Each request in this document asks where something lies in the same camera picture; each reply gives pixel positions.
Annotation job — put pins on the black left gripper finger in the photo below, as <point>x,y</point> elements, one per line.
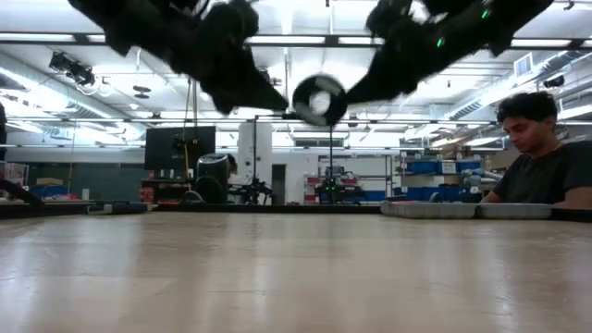
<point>250,92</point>

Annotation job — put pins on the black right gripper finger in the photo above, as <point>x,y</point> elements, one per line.
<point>388,81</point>

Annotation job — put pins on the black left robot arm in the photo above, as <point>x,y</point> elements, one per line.
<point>106,18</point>

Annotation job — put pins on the black overhead rig beam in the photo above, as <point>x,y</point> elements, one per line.
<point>331,40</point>

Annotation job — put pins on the blue storage bins shelf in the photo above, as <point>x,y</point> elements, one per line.
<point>421,167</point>

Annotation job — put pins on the black background robot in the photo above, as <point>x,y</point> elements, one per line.
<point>252,189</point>

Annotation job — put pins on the black monitor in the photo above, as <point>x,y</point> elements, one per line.
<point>162,148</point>

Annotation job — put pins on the white ceiling vent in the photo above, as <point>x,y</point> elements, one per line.
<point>523,65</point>

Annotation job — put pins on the grey tool kit case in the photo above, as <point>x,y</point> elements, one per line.
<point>430,210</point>

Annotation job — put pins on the black ceiling device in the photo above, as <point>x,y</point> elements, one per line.
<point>553,81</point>

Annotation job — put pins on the person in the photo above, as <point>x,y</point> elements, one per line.
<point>546,176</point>

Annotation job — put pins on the black stand frame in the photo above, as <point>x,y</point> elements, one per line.
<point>255,157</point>

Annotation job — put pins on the black ceiling camera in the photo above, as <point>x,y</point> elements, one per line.
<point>74,69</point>

